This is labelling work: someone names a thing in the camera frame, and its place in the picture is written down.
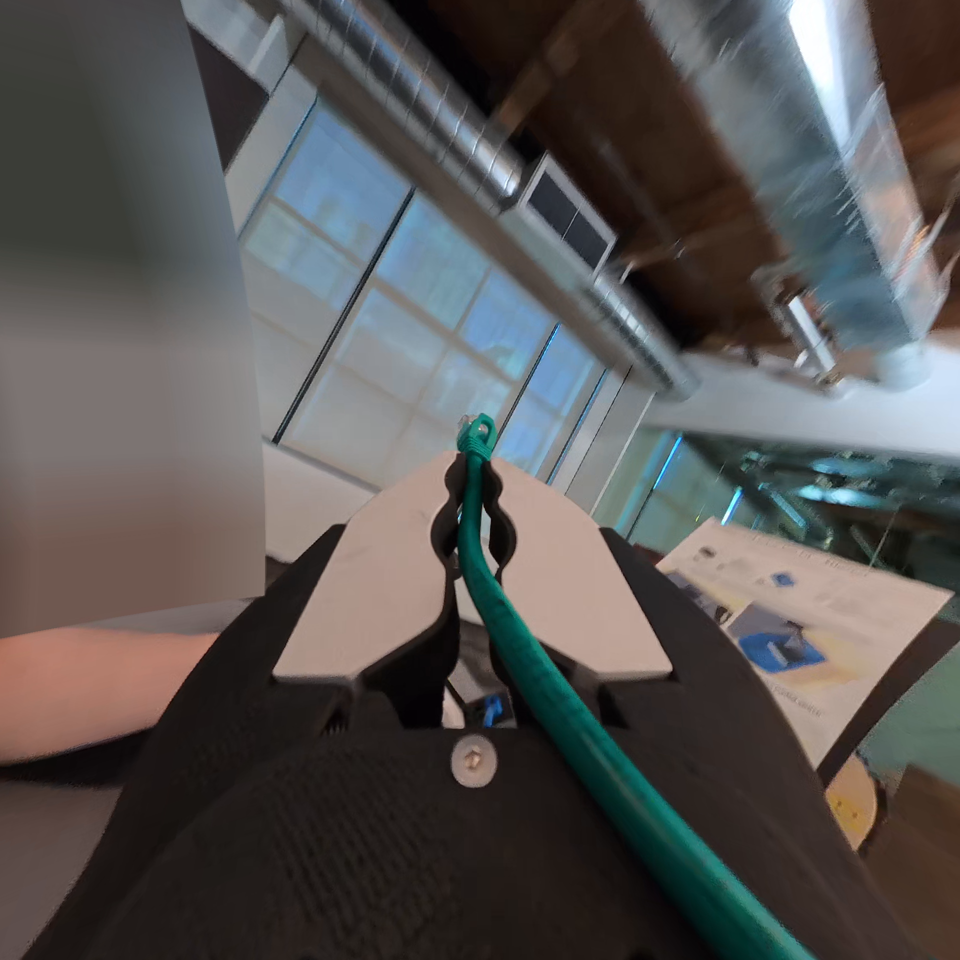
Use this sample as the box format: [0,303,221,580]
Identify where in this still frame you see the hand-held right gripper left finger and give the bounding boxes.
[272,452,468,729]

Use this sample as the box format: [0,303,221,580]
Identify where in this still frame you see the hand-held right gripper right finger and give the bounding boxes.
[483,457,674,729]

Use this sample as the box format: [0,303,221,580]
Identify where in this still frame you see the green ethernet cable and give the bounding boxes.
[454,412,819,960]

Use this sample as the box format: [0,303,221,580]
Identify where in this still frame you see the person's left forearm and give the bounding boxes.
[0,626,222,766]

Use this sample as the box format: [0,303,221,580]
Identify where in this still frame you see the glass door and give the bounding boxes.
[637,431,960,579]

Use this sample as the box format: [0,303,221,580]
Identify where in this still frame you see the printed instruction poster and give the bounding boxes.
[660,516,955,768]

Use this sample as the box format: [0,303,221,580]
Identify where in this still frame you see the large paned window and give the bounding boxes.
[240,97,609,481]

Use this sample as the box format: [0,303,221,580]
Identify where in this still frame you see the white ceiling vent unit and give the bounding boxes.
[501,153,620,275]

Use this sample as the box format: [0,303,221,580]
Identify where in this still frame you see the large silver air duct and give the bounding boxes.
[637,0,950,387]

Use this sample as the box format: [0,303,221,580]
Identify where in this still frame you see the silver spiral air duct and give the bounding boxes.
[285,0,702,399]

